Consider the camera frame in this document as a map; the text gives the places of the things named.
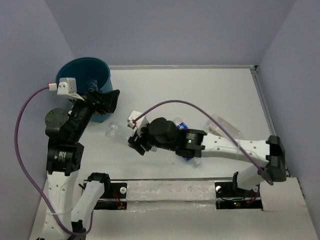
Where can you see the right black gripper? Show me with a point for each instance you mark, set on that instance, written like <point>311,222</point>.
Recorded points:
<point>136,140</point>

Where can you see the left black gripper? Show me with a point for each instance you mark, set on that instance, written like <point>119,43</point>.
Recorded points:
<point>108,99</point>

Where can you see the clear bottle without label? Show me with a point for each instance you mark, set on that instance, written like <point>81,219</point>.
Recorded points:
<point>119,133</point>

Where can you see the small blue label bottle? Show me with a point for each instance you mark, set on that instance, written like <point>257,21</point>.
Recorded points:
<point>180,124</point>

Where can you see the large blue label bottle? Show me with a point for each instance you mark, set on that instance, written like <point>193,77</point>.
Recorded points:
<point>190,161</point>

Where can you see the clear bottle white label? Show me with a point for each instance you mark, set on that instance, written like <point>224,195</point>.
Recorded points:
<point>211,127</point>

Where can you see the crushed clear bottle blue cap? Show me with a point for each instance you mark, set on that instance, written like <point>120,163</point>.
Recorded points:
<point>92,84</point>

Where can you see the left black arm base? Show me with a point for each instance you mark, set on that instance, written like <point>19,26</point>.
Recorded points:
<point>113,199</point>

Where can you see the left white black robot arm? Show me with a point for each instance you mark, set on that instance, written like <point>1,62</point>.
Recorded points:
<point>65,221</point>

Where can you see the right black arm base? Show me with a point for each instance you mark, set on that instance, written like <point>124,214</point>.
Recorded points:
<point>230,198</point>

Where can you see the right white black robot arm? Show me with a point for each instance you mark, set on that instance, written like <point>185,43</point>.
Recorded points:
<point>266,157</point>

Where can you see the teal plastic bin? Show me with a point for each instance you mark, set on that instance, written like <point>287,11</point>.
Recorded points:
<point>84,69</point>

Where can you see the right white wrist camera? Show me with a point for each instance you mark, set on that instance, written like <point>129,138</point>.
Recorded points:
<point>136,122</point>

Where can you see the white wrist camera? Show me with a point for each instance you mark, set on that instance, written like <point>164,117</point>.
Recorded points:
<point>66,88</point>
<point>136,122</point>

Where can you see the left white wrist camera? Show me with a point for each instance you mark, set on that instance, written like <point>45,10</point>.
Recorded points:
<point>66,88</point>

